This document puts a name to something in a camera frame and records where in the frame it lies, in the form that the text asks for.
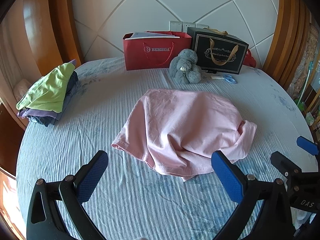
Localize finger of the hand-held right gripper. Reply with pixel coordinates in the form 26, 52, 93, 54
297, 136, 320, 156
270, 151, 303, 180

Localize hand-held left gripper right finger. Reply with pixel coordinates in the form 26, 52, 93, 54
211, 151, 294, 240

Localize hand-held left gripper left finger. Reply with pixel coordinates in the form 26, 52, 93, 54
26, 150, 109, 240

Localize pink shirt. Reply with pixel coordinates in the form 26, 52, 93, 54
111, 88, 258, 182

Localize light blue pole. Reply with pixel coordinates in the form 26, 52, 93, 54
299, 61, 314, 107

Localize folded purple garment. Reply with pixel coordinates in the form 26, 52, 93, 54
17, 107, 58, 121

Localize patterned curtain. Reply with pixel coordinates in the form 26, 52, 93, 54
287, 24, 320, 98

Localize folded green shirt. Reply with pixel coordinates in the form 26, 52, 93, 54
16, 62, 75, 113

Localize blue scissors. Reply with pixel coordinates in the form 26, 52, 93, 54
211, 74, 237, 84

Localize red handbag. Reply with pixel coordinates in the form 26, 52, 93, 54
243, 49, 257, 68

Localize grey plush rabbit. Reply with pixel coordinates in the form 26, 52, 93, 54
169, 49, 203, 84

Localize black gift bag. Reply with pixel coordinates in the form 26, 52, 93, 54
187, 27, 250, 75

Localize red paper bag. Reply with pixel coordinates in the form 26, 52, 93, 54
122, 31, 192, 71

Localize white papers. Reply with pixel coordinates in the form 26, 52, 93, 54
127, 31, 180, 41

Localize white padded headboard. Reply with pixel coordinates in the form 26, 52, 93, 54
71, 0, 280, 65

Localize wooden headboard frame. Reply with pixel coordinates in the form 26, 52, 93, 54
262, 0, 313, 88
0, 0, 85, 130

